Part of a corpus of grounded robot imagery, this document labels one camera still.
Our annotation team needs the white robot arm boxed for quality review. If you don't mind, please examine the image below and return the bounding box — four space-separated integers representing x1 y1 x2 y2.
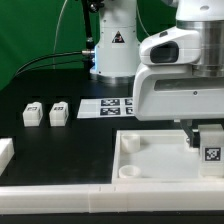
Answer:
133 0 224 147

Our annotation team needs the white obstacle wall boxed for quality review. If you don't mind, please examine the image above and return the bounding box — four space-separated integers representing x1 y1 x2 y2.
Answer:
0 138 14 176
0 182 224 215

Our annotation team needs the black thick cable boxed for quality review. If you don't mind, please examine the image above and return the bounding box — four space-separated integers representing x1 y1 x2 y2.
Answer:
13 50 93 78

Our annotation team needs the white square tabletop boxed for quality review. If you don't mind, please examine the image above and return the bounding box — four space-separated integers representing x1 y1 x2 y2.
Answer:
112 130 224 184

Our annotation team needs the white front obstacle wall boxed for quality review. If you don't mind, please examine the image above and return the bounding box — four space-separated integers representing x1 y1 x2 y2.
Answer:
0 182 224 215

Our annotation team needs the white left obstacle wall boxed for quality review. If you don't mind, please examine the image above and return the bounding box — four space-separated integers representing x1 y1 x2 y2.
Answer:
0 138 14 176

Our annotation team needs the thin white cable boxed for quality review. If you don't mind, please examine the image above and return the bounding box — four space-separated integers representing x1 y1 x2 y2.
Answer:
52 0 70 70

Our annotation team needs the white sheet with tags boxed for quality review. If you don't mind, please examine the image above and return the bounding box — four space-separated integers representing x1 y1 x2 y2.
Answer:
77 97 133 119

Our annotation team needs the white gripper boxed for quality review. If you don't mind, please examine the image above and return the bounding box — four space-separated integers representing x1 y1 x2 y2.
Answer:
133 64 224 148

